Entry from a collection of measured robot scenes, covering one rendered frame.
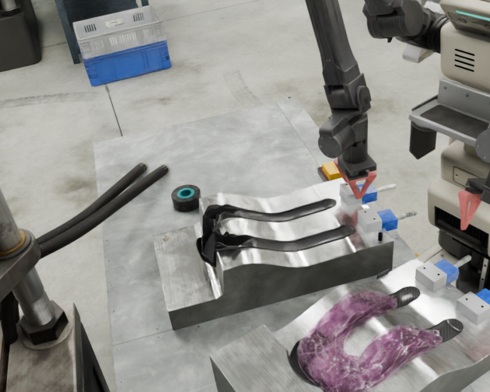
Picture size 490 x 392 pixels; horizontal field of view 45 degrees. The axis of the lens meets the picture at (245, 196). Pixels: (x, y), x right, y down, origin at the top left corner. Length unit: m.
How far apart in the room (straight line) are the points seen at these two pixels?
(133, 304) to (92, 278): 1.35
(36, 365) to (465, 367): 0.84
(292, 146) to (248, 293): 0.66
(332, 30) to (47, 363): 0.90
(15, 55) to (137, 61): 1.09
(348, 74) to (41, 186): 2.44
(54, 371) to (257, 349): 0.46
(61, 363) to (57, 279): 1.46
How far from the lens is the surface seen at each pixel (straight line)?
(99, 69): 4.37
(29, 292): 1.29
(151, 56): 4.40
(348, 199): 1.38
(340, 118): 1.25
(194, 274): 1.30
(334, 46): 1.22
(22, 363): 1.37
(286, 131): 1.87
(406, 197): 2.90
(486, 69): 1.42
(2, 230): 1.19
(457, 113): 1.46
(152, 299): 1.36
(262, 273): 1.22
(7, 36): 5.00
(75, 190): 3.29
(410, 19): 1.40
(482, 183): 1.15
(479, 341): 1.18
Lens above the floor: 1.75
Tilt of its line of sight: 36 degrees down
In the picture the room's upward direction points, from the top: 8 degrees counter-clockwise
